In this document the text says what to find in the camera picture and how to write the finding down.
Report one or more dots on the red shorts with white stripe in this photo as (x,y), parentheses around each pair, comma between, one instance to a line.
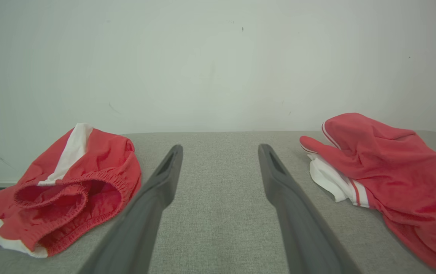
(100,171)

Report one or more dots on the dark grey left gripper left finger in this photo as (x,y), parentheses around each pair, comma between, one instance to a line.
(138,228)

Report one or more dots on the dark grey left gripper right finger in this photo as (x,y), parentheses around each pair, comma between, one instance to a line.
(301,232)

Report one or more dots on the red basketball jersey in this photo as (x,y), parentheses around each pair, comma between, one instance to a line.
(397,167)

